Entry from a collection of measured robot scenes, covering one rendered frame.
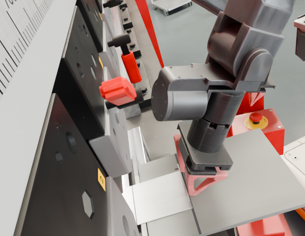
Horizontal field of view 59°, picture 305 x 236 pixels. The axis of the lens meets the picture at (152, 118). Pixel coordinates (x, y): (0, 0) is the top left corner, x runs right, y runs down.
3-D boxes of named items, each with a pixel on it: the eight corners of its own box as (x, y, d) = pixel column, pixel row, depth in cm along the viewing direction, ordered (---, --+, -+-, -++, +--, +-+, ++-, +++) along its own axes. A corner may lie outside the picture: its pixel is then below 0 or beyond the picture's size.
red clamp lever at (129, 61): (144, 82, 51) (128, 34, 45) (124, 88, 52) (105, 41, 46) (143, 77, 53) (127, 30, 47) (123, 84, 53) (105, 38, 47)
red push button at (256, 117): (264, 126, 86) (264, 118, 83) (251, 129, 86) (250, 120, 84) (260, 118, 89) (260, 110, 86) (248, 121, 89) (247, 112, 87)
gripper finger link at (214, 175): (176, 206, 45) (192, 165, 39) (167, 173, 50) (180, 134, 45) (214, 205, 46) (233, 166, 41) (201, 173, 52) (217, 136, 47)
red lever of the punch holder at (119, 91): (127, 70, 21) (140, 87, 30) (77, 86, 21) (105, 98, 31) (134, 92, 21) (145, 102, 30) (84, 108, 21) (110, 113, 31)
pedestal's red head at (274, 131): (283, 155, 89) (286, 114, 78) (234, 163, 92) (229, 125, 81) (264, 116, 105) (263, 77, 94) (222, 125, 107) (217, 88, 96)
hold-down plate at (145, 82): (156, 104, 93) (153, 97, 91) (141, 108, 93) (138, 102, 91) (144, 65, 116) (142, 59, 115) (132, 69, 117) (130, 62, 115)
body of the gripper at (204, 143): (191, 172, 40) (206, 133, 36) (175, 129, 48) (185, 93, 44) (230, 173, 41) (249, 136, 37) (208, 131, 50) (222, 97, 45)
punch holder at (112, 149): (134, 183, 31) (68, 55, 21) (64, 204, 31) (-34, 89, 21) (124, 108, 43) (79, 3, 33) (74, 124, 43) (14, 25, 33)
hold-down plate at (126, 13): (133, 26, 156) (131, 21, 154) (124, 29, 156) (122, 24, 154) (128, 11, 179) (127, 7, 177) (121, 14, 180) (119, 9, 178)
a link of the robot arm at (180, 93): (279, 52, 31) (237, 28, 38) (192, 46, 27) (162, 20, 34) (241, 133, 38) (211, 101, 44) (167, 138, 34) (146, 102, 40)
